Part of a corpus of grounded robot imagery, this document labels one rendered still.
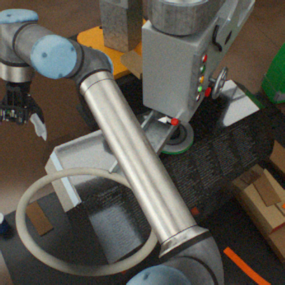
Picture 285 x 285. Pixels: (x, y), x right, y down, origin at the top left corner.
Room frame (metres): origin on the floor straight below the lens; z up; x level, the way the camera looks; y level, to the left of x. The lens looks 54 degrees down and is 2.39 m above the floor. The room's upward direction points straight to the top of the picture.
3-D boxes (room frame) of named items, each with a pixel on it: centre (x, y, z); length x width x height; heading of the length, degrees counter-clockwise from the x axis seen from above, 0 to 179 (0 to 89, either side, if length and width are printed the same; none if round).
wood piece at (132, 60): (1.73, 0.06, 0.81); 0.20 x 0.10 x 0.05; 38
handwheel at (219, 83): (1.17, -0.29, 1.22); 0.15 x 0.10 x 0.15; 151
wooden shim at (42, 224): (1.07, 0.74, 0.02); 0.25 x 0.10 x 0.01; 37
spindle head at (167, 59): (1.19, -0.17, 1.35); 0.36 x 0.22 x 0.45; 151
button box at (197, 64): (1.01, -0.19, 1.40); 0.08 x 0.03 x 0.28; 151
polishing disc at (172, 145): (1.12, -0.13, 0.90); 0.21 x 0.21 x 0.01
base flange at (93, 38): (1.97, 0.14, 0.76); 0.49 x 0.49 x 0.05; 30
